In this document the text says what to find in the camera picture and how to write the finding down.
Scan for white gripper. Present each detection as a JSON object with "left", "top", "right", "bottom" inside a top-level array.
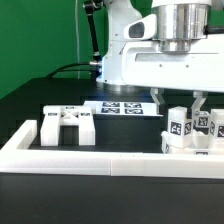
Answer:
[{"left": 122, "top": 39, "right": 224, "bottom": 118}]

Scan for white chair seat part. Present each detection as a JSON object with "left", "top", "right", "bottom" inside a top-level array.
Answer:
[{"left": 161, "top": 130, "right": 224, "bottom": 156}]

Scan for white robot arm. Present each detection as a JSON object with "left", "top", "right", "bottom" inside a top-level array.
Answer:
[{"left": 97, "top": 0, "right": 224, "bottom": 117}]

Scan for white chair back part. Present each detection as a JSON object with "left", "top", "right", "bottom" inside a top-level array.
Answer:
[{"left": 40, "top": 105, "right": 96, "bottom": 146}]

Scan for small tagged white cube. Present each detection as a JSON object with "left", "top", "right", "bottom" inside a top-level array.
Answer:
[{"left": 194, "top": 111, "right": 210, "bottom": 128}]

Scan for white sheet with tags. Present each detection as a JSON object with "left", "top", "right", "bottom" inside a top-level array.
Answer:
[{"left": 84, "top": 101, "right": 159, "bottom": 117}]

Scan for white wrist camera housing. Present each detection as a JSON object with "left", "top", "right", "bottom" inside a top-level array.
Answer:
[{"left": 124, "top": 14, "right": 157, "bottom": 40}]

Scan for black cable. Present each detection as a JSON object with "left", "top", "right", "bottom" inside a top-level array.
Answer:
[{"left": 45, "top": 61, "right": 101, "bottom": 80}]

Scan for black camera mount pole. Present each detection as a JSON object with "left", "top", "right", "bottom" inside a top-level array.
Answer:
[{"left": 83, "top": 0, "right": 102, "bottom": 63}]

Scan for white U-shaped border frame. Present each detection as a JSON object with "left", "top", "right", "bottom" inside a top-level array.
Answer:
[{"left": 0, "top": 120, "right": 224, "bottom": 179}]

